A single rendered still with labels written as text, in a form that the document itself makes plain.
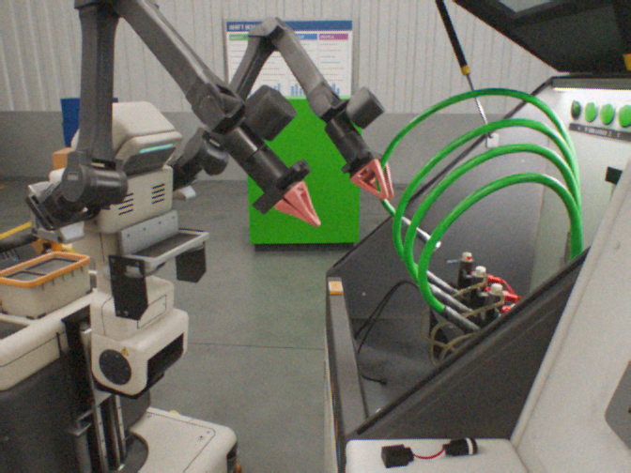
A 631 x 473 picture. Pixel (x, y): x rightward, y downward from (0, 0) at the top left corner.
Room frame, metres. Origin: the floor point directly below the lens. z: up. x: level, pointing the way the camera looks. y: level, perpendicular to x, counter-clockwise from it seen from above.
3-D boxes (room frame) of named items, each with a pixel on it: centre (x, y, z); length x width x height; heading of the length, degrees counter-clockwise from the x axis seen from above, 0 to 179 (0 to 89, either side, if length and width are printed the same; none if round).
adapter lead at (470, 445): (0.53, -0.14, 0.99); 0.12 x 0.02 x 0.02; 100
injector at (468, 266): (0.93, -0.28, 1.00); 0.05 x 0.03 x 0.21; 91
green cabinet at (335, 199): (4.64, 0.11, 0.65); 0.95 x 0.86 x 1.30; 93
